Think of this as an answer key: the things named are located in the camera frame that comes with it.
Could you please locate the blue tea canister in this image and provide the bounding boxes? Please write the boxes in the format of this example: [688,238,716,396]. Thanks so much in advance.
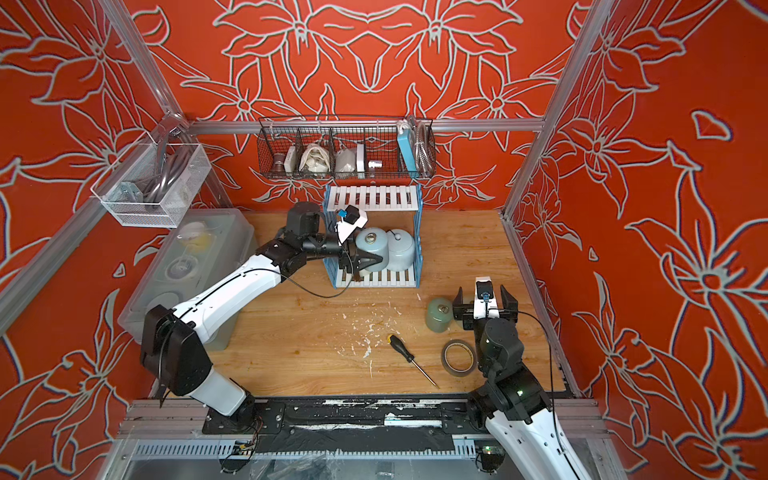
[355,227,389,271]

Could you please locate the blue white slatted shelf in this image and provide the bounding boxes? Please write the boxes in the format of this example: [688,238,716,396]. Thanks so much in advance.
[323,184,423,288]

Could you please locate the green tea canister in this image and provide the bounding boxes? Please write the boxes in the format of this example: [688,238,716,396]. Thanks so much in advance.
[425,297,454,333]

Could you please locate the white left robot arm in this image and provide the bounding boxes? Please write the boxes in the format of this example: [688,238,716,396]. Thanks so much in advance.
[140,202,383,422]

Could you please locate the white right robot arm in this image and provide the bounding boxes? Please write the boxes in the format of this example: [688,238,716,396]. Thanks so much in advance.
[453,277,591,479]

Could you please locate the pale blue round jar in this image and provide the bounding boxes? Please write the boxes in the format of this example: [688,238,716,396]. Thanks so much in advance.
[387,229,415,272]

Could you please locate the brown tape roll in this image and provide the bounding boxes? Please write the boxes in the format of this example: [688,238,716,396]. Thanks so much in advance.
[441,339,477,378]

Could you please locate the black yellow screwdriver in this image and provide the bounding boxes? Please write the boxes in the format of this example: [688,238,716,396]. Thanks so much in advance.
[387,334,438,388]

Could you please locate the translucent plastic storage box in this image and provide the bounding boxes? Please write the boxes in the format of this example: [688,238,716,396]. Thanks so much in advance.
[118,209,256,343]

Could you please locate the light blue flat box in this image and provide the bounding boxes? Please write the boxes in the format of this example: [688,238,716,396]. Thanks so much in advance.
[396,119,418,178]

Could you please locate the grey tubes in basket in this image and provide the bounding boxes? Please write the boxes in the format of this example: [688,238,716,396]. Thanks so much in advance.
[117,144,194,204]

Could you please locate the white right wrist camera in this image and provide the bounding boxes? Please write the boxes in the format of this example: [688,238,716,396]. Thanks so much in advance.
[473,276,499,320]

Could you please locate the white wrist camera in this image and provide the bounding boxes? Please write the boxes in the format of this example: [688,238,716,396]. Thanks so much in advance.
[473,276,499,320]
[336,205,368,244]

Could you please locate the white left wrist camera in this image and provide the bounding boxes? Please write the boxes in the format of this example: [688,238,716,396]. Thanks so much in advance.
[336,205,368,244]

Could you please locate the black wire basket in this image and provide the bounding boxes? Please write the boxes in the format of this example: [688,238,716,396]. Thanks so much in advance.
[257,115,437,181]

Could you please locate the metal flexible hose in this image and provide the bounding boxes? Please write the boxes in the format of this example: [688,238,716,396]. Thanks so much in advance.
[413,118,434,176]

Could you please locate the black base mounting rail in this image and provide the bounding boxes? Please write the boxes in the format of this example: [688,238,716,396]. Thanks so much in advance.
[202,393,487,435]

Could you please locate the clear plastic wall basket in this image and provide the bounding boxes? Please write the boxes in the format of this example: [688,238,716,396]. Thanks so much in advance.
[91,134,211,229]

